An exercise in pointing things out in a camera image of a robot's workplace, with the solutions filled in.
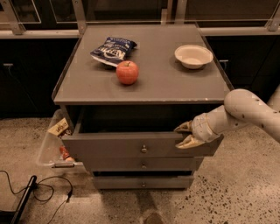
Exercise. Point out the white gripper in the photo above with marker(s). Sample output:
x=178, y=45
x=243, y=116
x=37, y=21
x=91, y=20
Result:
x=201, y=127

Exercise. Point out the grey top drawer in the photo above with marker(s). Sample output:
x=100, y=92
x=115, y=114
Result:
x=131, y=132

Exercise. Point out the grey drawer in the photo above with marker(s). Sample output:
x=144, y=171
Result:
x=143, y=164
x=131, y=132
x=179, y=182

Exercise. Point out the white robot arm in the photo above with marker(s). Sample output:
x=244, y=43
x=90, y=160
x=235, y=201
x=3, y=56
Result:
x=240, y=108

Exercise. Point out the grey bottom drawer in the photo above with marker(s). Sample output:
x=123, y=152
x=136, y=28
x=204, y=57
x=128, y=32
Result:
x=179, y=182

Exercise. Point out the grey drawer cabinet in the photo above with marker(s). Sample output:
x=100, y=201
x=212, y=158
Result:
x=162, y=80

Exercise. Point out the grey middle drawer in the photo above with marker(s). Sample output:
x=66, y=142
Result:
x=143, y=164

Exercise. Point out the white paper bowl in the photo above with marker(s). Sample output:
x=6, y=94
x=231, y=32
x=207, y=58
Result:
x=193, y=56

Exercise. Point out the red apple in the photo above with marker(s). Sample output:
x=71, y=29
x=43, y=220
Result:
x=127, y=72

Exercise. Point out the blue chip bag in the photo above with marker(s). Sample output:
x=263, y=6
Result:
x=113, y=51

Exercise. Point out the green and orange snack packets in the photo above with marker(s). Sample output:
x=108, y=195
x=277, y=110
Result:
x=63, y=150

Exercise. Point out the tan snack packet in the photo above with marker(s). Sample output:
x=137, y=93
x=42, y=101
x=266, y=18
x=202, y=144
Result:
x=59, y=127

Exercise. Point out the clear plastic snack bin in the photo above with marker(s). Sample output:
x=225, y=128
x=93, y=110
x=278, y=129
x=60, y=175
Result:
x=49, y=153

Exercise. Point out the black bar on floor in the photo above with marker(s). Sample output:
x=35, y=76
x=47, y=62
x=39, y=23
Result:
x=13, y=217

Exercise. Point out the metal railing frame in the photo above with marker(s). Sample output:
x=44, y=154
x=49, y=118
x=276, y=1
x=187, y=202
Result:
x=62, y=19

